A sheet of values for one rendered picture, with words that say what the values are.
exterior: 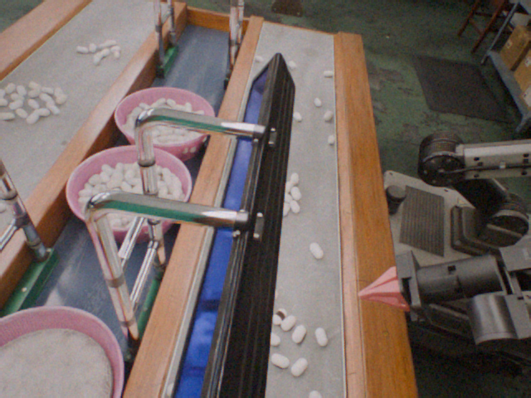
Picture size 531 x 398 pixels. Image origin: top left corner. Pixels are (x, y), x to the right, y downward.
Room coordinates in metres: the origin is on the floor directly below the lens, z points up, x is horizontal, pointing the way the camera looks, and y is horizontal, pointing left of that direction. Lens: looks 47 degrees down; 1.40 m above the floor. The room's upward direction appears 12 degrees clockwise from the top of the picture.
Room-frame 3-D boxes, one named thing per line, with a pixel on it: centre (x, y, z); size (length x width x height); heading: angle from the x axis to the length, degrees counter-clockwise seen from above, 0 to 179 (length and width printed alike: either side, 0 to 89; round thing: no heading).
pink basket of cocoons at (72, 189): (0.57, 0.31, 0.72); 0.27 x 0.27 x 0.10
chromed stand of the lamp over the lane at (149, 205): (0.31, 0.10, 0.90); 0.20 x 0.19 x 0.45; 3
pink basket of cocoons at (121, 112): (0.85, 0.32, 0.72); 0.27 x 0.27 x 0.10
